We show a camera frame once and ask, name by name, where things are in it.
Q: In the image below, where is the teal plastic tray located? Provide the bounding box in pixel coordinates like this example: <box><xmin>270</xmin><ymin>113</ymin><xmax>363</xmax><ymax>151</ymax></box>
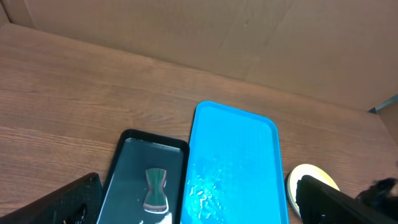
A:
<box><xmin>181</xmin><ymin>101</ymin><xmax>289</xmax><ymax>224</ymax></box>

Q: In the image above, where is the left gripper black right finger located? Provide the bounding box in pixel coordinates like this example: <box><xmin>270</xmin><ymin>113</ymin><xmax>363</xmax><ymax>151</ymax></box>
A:
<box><xmin>296</xmin><ymin>175</ymin><xmax>397</xmax><ymax>224</ymax></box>

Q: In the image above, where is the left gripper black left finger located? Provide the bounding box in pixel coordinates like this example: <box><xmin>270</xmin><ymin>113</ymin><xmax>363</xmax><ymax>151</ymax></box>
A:
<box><xmin>1</xmin><ymin>172</ymin><xmax>103</xmax><ymax>224</ymax></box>

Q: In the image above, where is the black plastic tray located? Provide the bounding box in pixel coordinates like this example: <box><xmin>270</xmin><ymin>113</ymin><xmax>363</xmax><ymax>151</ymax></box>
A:
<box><xmin>97</xmin><ymin>129</ymin><xmax>190</xmax><ymax>224</ymax></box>

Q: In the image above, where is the round sponge scrubber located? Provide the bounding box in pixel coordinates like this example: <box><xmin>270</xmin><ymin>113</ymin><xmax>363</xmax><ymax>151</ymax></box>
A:
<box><xmin>143</xmin><ymin>168</ymin><xmax>169</xmax><ymax>214</ymax></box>

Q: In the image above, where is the yellow plate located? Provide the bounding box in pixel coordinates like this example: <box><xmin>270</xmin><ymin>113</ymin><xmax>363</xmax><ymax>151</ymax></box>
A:
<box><xmin>285</xmin><ymin>164</ymin><xmax>340</xmax><ymax>217</ymax></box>

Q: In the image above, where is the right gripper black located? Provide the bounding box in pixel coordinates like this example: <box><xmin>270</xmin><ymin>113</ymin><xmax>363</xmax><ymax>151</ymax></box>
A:
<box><xmin>354</xmin><ymin>177</ymin><xmax>397</xmax><ymax>218</ymax></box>

